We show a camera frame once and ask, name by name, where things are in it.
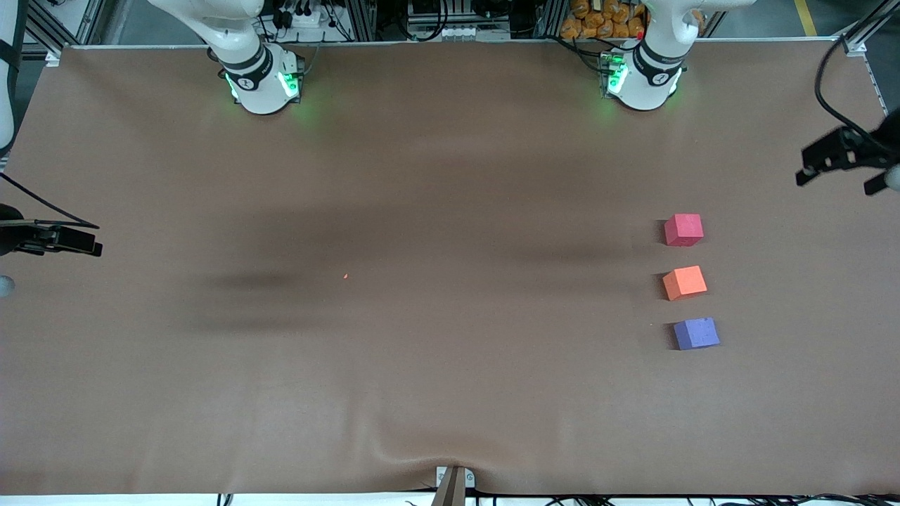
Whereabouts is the orange foam block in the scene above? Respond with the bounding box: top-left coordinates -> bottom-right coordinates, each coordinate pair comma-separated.
662,266 -> 707,301

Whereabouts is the red foam block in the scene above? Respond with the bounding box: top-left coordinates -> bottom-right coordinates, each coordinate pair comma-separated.
664,214 -> 704,247

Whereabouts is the purple foam block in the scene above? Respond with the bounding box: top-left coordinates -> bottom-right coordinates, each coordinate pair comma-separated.
674,318 -> 721,351

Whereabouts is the pile of orange objects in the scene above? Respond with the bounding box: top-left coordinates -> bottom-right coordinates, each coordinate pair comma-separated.
560,0 -> 646,40

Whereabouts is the white power strip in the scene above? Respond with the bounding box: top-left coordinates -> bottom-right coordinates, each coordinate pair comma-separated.
280,6 -> 326,30

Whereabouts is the brown table cover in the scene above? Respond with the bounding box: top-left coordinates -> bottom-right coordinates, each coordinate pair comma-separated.
0,42 -> 900,496

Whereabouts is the grey electronics box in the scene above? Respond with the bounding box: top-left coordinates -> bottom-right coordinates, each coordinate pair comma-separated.
406,0 -> 513,41

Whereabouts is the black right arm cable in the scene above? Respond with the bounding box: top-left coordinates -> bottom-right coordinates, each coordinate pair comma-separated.
0,171 -> 100,229

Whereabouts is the aluminium frame profile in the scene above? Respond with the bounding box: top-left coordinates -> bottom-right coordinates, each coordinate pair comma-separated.
25,0 -> 106,56

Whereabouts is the metal table clamp bracket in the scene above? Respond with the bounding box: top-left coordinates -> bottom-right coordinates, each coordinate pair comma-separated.
432,466 -> 476,506

